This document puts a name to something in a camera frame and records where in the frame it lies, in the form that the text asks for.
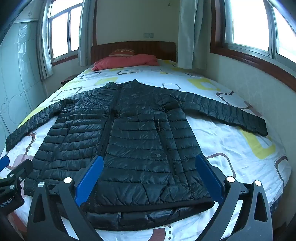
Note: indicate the small window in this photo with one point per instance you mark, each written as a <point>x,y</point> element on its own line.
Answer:
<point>60,34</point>

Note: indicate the brown wooden headboard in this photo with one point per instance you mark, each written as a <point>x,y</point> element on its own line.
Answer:
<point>150,47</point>

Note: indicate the brown embroidered cushion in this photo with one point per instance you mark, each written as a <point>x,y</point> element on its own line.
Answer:
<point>121,52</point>

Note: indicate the pale curtain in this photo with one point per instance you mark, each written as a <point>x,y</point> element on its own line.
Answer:
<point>192,34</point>
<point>86,34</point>
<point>45,46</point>

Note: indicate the bed with patterned sheet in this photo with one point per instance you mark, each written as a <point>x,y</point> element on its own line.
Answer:
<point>231,143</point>

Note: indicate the wooden nightstand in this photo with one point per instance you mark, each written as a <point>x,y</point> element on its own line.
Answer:
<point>68,80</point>

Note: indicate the black puffer jacket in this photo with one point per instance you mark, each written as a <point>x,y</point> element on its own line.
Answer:
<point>138,139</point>

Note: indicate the red pillow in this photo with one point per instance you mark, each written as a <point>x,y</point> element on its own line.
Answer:
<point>124,61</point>

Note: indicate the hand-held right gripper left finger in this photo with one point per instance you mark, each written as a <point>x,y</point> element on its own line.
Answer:
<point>90,180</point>

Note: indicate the large wood-framed window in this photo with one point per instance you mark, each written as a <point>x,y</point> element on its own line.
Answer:
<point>249,23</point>

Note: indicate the wardrobe with glass doors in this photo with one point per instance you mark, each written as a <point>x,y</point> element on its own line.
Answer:
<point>18,81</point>

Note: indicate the wall socket plate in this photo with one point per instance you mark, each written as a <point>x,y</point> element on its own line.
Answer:
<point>148,35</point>

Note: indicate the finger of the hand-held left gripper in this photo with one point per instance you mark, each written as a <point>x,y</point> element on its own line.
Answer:
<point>4,163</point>
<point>23,169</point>

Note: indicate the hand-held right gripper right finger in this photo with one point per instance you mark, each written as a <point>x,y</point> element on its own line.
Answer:
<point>208,178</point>

